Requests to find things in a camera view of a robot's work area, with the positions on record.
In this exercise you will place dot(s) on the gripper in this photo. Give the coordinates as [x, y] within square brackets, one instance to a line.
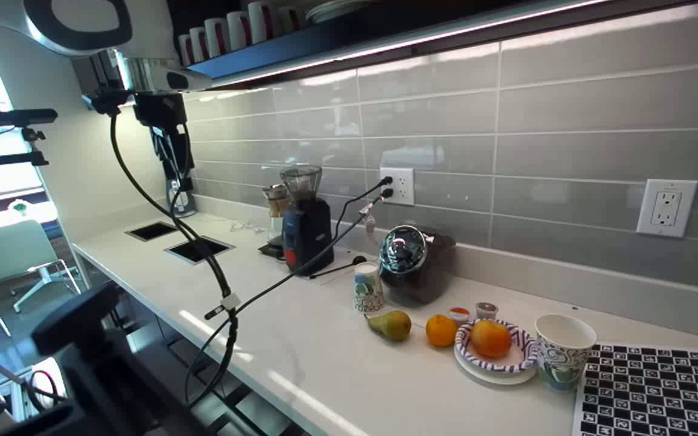
[160, 109]

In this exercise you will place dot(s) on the square counter opening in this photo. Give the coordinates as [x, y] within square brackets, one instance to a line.
[199, 249]
[152, 231]

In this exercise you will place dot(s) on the stack of plates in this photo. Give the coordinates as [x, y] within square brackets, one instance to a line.
[335, 9]

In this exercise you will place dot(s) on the white paper plate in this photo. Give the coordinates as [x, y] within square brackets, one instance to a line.
[494, 376]

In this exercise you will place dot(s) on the patterned paper plate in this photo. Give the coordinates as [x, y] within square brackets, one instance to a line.
[521, 351]

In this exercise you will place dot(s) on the chrome kettle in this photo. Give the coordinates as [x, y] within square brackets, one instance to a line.
[183, 203]

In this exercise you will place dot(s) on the glass pour-over carafe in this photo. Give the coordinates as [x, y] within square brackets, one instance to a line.
[276, 206]

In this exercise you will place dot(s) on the black coffee scale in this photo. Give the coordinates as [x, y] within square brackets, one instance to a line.
[270, 249]

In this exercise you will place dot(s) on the row of white red mugs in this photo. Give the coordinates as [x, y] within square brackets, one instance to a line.
[237, 30]

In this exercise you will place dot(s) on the black coffee grinder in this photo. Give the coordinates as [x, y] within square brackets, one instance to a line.
[306, 233]

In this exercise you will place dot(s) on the white chair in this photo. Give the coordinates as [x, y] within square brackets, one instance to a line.
[13, 254]

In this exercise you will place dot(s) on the small patterned paper cup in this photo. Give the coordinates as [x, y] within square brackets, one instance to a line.
[368, 290]

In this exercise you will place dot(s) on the black chrome pod coffee machine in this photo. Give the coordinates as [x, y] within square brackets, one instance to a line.
[415, 266]

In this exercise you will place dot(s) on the green pear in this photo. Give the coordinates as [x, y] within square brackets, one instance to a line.
[392, 325]

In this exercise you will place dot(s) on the orange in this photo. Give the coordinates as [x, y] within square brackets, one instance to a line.
[442, 330]
[491, 339]

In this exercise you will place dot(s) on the coffee pod red lid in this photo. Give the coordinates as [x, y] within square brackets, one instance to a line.
[459, 313]

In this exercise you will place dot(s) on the coffee pod brown lid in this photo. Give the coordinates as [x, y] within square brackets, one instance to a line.
[486, 310]

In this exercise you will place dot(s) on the large patterned paper cup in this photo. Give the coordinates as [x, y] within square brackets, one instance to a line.
[562, 357]

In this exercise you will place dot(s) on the black white calibration board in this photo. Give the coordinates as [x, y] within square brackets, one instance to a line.
[658, 393]

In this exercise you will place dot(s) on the camera on mount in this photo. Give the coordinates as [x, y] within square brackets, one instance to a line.
[14, 117]

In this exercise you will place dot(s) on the dark wall shelf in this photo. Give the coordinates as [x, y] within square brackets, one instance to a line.
[337, 45]

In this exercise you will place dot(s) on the white wall socket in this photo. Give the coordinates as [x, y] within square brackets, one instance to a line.
[666, 208]
[398, 184]

